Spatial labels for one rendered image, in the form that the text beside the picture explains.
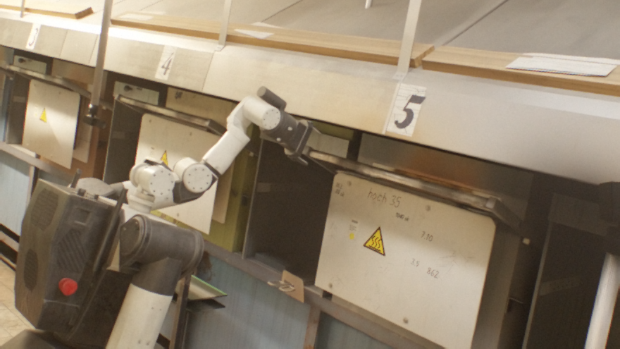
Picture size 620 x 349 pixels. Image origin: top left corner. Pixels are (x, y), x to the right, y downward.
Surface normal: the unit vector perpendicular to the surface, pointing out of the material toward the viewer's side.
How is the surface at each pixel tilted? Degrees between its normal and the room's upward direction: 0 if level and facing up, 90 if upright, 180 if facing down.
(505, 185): 90
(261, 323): 90
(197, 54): 80
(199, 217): 90
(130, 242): 75
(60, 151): 90
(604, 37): 33
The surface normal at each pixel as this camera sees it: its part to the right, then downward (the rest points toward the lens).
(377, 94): -0.65, -0.22
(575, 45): -0.23, -0.84
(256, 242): 0.71, 0.20
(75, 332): 0.36, 0.62
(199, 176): 0.45, 0.16
